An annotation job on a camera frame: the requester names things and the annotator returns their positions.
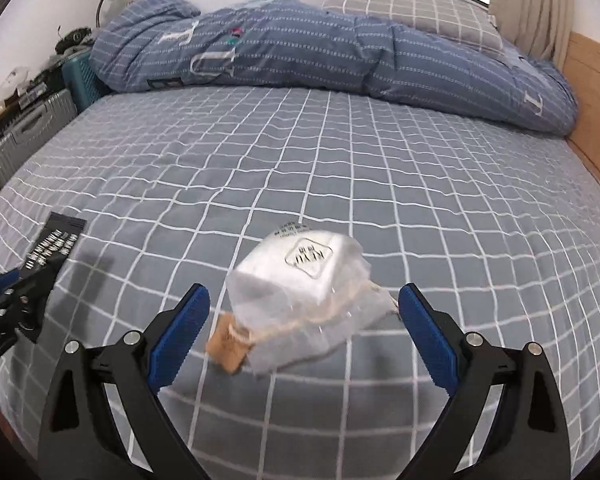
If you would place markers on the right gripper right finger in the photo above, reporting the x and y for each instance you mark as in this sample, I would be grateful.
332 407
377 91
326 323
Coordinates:
528 437

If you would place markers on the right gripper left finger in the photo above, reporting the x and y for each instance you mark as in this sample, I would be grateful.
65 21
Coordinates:
78 436

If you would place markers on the black sachet packet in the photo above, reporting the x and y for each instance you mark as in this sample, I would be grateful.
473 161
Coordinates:
40 269

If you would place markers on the clear bag with tag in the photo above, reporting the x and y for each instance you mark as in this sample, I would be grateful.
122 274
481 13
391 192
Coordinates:
295 297

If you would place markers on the grey suitcase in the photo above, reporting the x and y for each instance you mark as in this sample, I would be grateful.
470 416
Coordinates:
24 136

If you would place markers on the grey checked bed sheet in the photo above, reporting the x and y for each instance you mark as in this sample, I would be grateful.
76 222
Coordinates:
497 227

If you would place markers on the teal suitcase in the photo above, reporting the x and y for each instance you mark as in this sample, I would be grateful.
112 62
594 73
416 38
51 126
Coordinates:
80 79

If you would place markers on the blue striped duvet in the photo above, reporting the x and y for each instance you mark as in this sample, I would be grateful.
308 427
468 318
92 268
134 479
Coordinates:
287 43

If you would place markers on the wooden headboard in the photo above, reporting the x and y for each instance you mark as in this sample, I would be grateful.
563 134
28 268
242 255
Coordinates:
582 69

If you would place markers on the grey checked pillow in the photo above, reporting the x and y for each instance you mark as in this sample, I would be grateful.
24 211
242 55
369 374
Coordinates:
456 20

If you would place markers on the beige curtain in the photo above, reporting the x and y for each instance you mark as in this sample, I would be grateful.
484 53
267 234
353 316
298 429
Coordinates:
538 28

